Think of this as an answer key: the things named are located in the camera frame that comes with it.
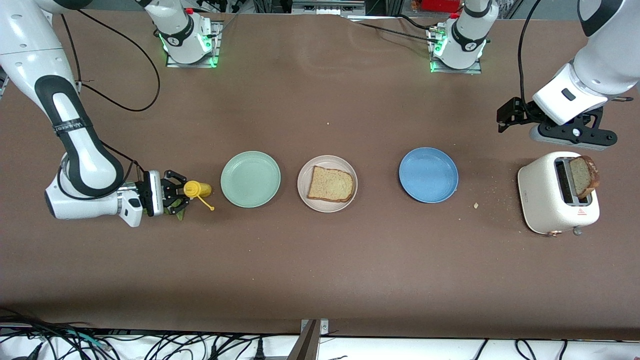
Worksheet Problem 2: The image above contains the light green plate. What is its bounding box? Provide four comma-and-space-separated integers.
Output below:
220, 151, 281, 208

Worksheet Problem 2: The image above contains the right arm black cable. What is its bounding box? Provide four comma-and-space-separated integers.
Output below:
60, 7, 161, 113

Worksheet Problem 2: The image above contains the blue plate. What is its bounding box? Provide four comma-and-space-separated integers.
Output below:
398, 147, 459, 204

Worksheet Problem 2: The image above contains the black cable on table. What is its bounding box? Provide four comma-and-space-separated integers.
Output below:
349, 17, 442, 45

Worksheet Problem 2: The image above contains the white toaster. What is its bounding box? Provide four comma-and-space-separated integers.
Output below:
517, 151, 601, 237

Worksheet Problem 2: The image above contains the yellow squeeze bottle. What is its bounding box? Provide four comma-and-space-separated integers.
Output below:
183, 180, 216, 212

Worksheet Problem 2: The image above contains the green lettuce leaf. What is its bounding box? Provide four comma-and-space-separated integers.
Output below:
165, 199, 187, 221

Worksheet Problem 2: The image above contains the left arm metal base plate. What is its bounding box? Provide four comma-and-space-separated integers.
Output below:
429, 27, 483, 75

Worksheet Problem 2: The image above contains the grey metal post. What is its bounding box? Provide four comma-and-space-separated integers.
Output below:
286, 320, 321, 360

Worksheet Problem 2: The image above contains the beige plate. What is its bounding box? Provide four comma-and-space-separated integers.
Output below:
297, 155, 359, 214

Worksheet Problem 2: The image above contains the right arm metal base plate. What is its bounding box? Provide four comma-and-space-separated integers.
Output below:
165, 21, 223, 69

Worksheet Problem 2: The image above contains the red box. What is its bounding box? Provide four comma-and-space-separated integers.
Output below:
421, 0, 461, 14

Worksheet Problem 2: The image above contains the teal cable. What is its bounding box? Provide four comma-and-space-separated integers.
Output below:
64, 330, 110, 350

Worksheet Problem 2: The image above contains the silver metal bracket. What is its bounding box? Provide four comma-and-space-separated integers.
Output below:
300, 318, 330, 337

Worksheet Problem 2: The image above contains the brown bread slice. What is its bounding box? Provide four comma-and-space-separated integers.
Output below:
306, 166, 356, 203
570, 155, 601, 199

